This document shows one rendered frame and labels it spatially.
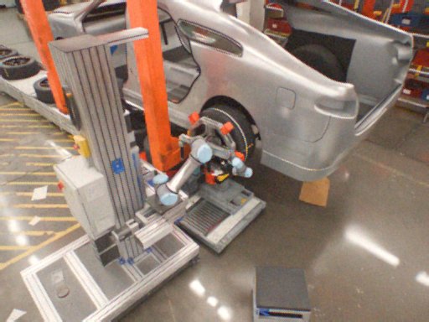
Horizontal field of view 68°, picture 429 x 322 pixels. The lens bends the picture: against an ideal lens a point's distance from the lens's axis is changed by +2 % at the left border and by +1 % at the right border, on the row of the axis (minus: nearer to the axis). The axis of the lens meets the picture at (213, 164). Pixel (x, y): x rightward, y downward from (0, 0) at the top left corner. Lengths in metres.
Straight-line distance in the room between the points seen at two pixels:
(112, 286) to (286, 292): 1.39
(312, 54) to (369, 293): 2.59
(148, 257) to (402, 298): 2.20
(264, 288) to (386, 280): 1.23
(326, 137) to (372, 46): 1.75
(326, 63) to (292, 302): 2.67
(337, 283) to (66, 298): 2.28
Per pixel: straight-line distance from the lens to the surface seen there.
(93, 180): 2.23
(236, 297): 2.97
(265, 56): 2.68
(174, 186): 2.29
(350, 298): 3.18
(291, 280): 2.71
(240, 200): 3.51
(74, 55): 1.94
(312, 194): 3.93
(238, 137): 2.89
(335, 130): 2.60
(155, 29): 2.76
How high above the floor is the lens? 2.56
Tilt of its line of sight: 37 degrees down
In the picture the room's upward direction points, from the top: 1 degrees counter-clockwise
